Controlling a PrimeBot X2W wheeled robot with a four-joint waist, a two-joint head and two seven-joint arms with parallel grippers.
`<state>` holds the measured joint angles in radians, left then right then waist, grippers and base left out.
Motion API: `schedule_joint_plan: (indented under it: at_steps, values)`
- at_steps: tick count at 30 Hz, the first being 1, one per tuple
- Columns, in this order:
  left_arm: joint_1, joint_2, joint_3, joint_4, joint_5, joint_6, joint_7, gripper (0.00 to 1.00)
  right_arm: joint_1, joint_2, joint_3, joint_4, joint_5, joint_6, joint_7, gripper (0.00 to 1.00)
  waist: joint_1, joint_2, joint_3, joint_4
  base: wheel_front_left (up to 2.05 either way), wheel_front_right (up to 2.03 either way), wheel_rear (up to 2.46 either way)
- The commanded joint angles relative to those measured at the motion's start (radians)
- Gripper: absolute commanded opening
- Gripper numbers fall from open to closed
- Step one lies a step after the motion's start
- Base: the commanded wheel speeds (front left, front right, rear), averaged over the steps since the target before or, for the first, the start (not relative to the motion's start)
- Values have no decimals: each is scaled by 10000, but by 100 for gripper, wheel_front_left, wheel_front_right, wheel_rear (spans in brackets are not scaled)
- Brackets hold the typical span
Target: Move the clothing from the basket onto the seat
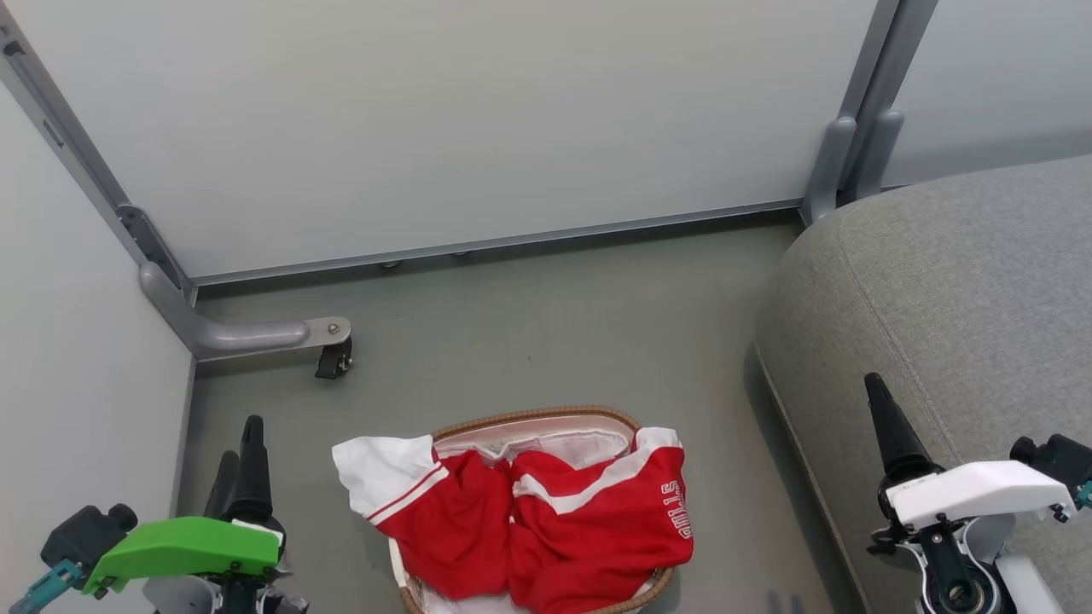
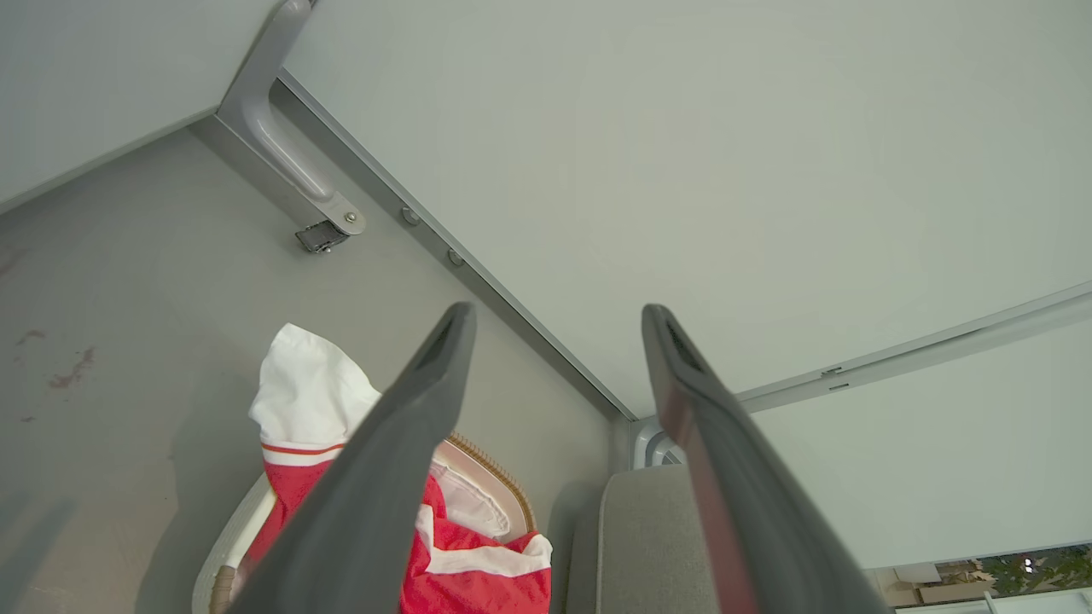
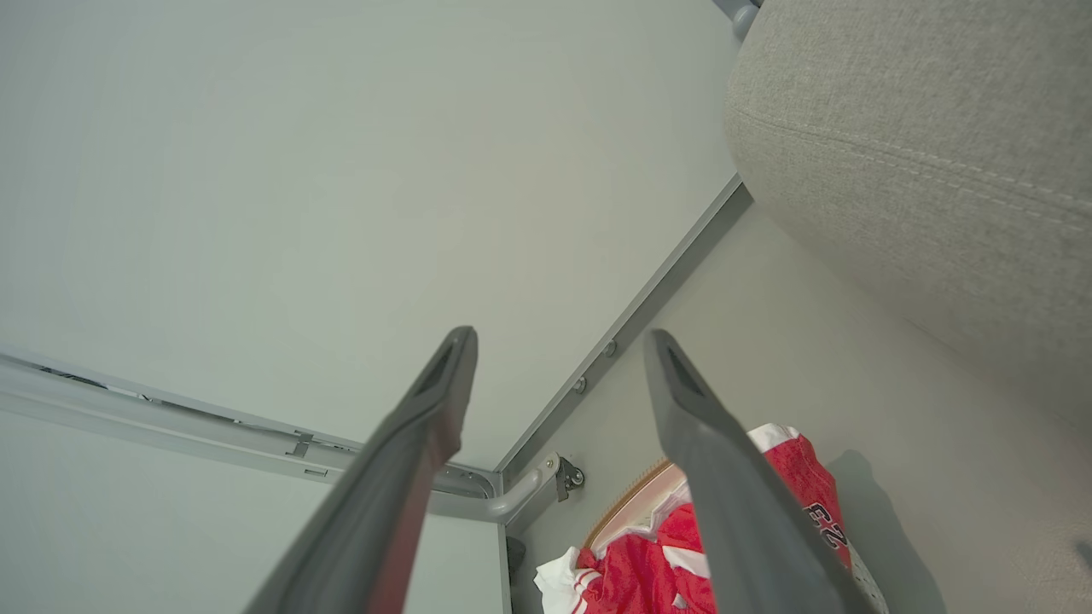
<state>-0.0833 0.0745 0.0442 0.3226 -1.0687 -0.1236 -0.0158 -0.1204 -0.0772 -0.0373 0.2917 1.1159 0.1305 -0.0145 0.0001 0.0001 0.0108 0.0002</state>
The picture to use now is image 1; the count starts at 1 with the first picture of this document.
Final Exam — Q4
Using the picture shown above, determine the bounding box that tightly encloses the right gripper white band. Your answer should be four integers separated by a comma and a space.
864, 373, 1078, 532

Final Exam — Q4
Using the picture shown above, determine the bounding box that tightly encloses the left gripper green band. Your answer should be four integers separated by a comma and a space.
83, 415, 288, 596

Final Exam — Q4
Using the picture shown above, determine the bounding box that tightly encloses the red and white jersey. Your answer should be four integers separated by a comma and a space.
332, 426, 694, 614

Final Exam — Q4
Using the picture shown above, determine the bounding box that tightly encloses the grey fabric sofa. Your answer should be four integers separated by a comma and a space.
754, 154, 1092, 614

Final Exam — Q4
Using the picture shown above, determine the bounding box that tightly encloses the grey partition foot with caster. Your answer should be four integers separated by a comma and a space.
140, 262, 353, 381

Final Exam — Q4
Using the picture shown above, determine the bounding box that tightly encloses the wicker laundry basket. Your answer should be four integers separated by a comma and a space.
388, 405, 676, 614

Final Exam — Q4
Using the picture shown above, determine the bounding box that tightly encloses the teal cable connector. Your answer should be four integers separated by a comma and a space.
8, 559, 88, 614

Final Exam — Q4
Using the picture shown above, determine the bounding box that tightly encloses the grey double partition post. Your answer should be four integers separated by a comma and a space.
800, 0, 940, 226

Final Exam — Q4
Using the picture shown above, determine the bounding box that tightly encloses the grey partition bottom rail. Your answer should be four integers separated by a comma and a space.
189, 199, 804, 287

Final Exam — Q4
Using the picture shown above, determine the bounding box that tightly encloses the grey slanted partition post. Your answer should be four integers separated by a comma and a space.
0, 15, 199, 301

